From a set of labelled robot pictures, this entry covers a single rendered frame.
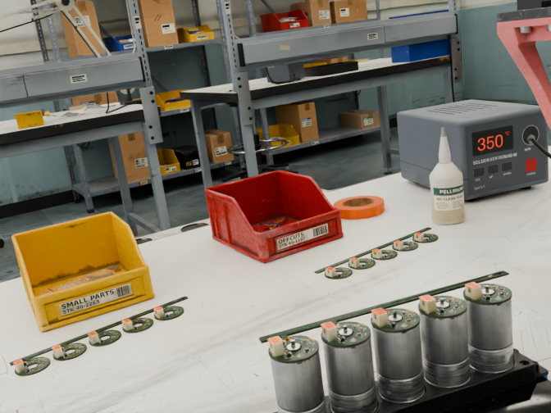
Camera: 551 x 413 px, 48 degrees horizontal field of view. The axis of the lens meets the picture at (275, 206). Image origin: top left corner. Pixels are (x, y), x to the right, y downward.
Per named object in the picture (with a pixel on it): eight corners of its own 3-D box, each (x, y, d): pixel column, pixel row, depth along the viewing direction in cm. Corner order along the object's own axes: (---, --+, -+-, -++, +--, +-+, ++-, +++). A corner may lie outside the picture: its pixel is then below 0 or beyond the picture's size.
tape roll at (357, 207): (324, 217, 72) (323, 207, 72) (349, 203, 76) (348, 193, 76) (370, 221, 68) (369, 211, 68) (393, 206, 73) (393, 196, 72)
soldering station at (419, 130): (551, 188, 72) (550, 106, 69) (464, 206, 69) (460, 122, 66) (475, 167, 86) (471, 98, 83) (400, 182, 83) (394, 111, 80)
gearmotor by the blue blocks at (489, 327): (524, 378, 34) (521, 292, 32) (485, 392, 33) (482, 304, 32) (494, 359, 36) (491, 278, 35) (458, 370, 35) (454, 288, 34)
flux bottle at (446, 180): (446, 227, 63) (440, 131, 60) (425, 220, 66) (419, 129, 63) (471, 219, 64) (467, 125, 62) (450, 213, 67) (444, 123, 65)
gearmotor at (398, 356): (434, 409, 32) (428, 319, 31) (393, 423, 31) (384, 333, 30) (410, 386, 34) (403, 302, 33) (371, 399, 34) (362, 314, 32)
